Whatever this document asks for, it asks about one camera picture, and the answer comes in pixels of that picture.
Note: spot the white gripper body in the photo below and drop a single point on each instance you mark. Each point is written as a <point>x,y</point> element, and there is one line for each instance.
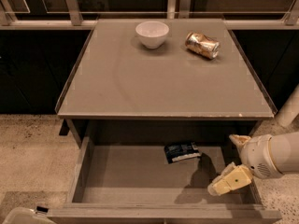
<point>259,155</point>

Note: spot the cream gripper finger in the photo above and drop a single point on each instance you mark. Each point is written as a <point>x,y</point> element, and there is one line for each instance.
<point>231,178</point>
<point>239,140</point>

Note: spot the dark blue rxbar wrapper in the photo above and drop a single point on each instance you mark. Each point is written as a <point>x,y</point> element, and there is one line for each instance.
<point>181,151</point>

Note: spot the white robot base corner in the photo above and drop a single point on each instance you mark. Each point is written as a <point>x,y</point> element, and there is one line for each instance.
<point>22,215</point>

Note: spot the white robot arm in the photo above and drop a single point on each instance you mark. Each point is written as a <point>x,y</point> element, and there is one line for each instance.
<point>284,151</point>

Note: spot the grey open drawer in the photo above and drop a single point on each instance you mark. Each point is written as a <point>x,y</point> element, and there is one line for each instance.
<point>119,184</point>

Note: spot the grey counter cabinet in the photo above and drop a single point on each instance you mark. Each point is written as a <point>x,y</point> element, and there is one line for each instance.
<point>118,78</point>

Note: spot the crushed gold soda can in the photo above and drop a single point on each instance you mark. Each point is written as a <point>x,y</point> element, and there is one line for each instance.
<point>202,45</point>

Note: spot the white ceramic bowl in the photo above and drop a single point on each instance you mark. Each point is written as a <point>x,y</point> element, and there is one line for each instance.
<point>152,34</point>

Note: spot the metal railing frame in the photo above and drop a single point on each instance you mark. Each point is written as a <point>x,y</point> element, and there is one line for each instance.
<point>78,11</point>

